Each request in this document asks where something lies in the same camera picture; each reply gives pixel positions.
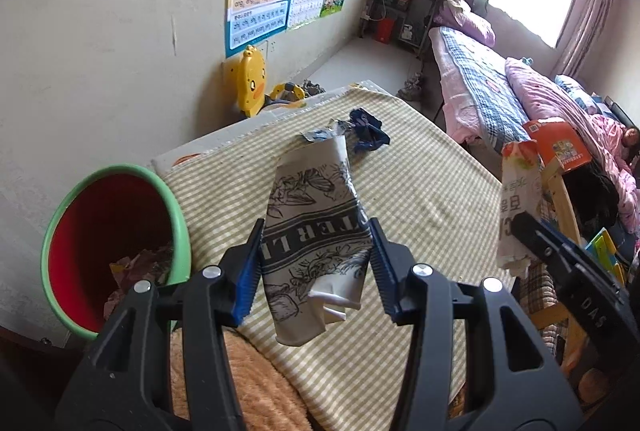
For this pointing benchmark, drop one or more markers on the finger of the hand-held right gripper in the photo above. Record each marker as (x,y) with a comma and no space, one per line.
(537,236)

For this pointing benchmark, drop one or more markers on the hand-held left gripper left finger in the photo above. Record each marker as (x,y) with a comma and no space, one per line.
(247,276)

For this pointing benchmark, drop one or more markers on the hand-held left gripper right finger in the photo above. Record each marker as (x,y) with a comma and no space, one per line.
(382,271)

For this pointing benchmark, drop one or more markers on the white orange paper packet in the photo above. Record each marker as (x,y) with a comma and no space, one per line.
(520,181)

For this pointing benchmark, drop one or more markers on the grey patterned snack bag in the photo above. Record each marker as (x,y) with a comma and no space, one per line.
(315,221)

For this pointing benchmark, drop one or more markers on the red bucket green rim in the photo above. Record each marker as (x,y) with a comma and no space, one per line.
(100,221)

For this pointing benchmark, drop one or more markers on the wooden chair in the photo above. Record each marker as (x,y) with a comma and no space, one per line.
(565,206)

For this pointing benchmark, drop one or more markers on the dark clothing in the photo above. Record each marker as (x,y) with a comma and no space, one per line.
(592,201)

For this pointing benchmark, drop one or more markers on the colourful books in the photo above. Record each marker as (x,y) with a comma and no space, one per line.
(607,253)

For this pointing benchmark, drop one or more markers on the checked beige tablecloth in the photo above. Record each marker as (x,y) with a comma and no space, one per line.
(425,191)

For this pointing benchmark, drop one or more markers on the orange cardboard box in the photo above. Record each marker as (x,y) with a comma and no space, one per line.
(555,146)

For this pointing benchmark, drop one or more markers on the pink snack bag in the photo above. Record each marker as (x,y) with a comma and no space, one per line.
(150,261)

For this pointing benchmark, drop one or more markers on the beige plush toy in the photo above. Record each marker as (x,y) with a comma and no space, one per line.
(250,386)

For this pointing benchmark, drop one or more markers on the blue crumpled wrapper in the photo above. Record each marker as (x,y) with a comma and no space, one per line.
(367,131)

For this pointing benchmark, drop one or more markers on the plaid bed quilt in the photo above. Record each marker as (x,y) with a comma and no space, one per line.
(475,81)

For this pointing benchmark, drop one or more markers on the pair of shoes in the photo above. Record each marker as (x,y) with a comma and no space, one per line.
(411,87)

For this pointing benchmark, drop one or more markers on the yellow duck toy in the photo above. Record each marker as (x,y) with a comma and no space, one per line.
(250,81)

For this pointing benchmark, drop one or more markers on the pink curtain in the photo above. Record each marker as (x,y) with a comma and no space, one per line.
(590,26)

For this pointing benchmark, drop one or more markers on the purple pillow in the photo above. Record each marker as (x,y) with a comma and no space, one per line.
(467,21)

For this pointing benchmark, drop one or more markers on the red bin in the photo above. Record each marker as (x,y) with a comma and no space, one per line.
(385,30)

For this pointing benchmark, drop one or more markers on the black metal shelf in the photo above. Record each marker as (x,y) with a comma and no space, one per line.
(405,11)

